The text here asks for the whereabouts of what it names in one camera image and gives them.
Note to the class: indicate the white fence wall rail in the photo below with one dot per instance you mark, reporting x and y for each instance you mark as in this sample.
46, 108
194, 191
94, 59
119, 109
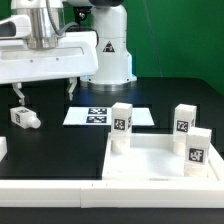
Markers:
111, 193

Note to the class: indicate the white sheet with tags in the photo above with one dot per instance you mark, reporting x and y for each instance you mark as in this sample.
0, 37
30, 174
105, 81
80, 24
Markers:
102, 116

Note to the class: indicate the white block left edge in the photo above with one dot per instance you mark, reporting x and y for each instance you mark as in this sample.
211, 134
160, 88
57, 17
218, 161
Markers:
3, 147

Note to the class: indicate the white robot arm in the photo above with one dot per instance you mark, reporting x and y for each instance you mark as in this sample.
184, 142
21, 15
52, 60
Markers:
51, 19

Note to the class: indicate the white square table top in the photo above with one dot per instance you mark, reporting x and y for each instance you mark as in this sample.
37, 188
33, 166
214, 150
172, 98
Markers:
151, 158

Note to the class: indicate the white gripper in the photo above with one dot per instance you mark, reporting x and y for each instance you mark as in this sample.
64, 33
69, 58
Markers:
74, 56

